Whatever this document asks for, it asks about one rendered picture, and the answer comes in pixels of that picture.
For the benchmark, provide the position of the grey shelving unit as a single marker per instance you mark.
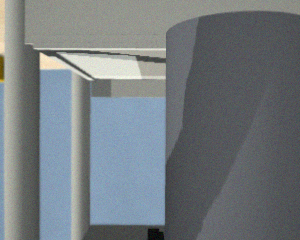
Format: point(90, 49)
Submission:
point(115, 48)

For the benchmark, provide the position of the dark grey cylinder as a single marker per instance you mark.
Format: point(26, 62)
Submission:
point(232, 127)

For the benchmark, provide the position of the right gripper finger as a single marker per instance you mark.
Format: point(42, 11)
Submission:
point(154, 234)

